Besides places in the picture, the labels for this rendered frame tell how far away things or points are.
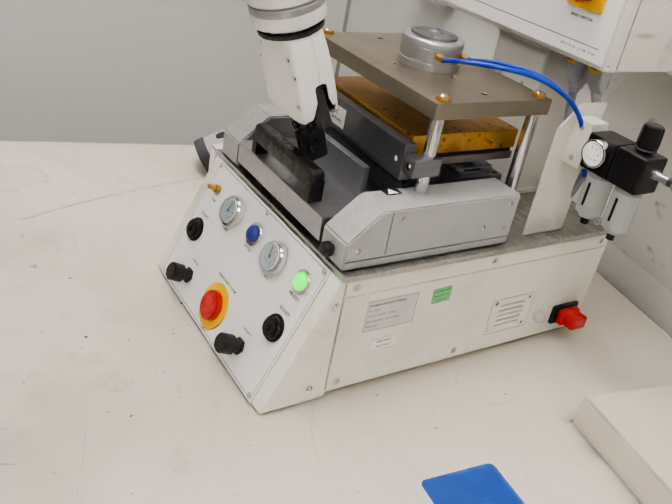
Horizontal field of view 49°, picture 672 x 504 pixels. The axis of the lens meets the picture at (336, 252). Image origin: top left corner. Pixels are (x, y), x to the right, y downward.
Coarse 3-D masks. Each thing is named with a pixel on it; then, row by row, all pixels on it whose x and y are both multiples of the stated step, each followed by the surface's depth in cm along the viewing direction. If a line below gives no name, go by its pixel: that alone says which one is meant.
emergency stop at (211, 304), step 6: (204, 294) 96; (210, 294) 95; (216, 294) 94; (204, 300) 95; (210, 300) 94; (216, 300) 93; (222, 300) 94; (204, 306) 95; (210, 306) 94; (216, 306) 93; (204, 312) 95; (210, 312) 94; (216, 312) 93; (204, 318) 95; (210, 318) 94
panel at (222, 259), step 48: (240, 192) 97; (192, 240) 102; (240, 240) 95; (288, 240) 88; (192, 288) 100; (240, 288) 92; (288, 288) 86; (240, 336) 90; (288, 336) 84; (240, 384) 88
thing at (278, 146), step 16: (256, 128) 93; (272, 128) 92; (256, 144) 94; (272, 144) 90; (288, 144) 88; (288, 160) 87; (304, 160) 85; (304, 176) 84; (320, 176) 84; (304, 192) 85; (320, 192) 85
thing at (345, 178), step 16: (240, 144) 97; (336, 144) 91; (240, 160) 98; (256, 160) 94; (272, 160) 94; (320, 160) 94; (336, 160) 91; (352, 160) 88; (256, 176) 95; (272, 176) 91; (288, 176) 90; (336, 176) 92; (352, 176) 88; (272, 192) 92; (288, 192) 88; (336, 192) 89; (352, 192) 89; (288, 208) 89; (304, 208) 85; (320, 208) 84; (336, 208) 85; (304, 224) 86; (320, 224) 83
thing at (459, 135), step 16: (336, 80) 98; (352, 80) 99; (368, 80) 100; (352, 96) 93; (368, 96) 94; (384, 96) 95; (384, 112) 90; (400, 112) 91; (416, 112) 92; (400, 128) 86; (416, 128) 86; (448, 128) 88; (464, 128) 89; (480, 128) 90; (496, 128) 92; (512, 128) 93; (448, 144) 88; (464, 144) 89; (480, 144) 91; (496, 144) 92; (512, 144) 94; (448, 160) 89; (464, 160) 91; (480, 160) 92
